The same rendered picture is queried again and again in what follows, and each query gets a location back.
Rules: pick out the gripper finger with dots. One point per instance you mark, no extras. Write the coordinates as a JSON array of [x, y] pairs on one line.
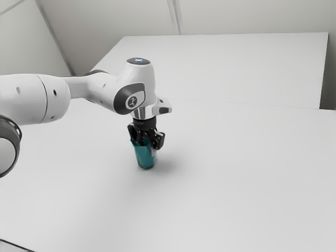
[[138, 139], [159, 139]]

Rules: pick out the teal faceted mug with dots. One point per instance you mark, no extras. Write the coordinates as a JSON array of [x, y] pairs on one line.
[[145, 157]]

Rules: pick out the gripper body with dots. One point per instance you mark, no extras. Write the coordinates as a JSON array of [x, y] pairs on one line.
[[143, 125]]

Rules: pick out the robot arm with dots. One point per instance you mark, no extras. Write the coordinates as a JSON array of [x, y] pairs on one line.
[[78, 86]]

